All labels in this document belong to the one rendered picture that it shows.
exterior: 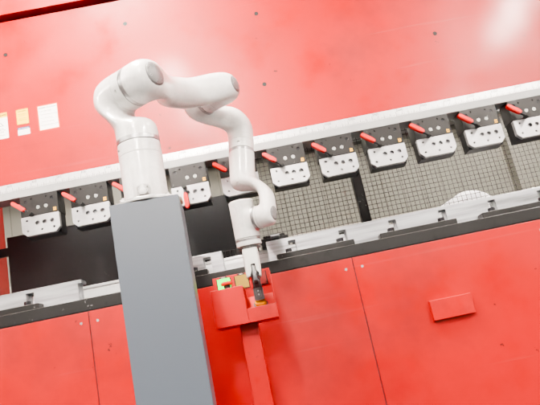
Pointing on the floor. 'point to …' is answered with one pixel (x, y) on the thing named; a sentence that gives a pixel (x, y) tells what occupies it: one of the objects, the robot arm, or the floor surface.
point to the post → (361, 198)
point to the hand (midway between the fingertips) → (259, 293)
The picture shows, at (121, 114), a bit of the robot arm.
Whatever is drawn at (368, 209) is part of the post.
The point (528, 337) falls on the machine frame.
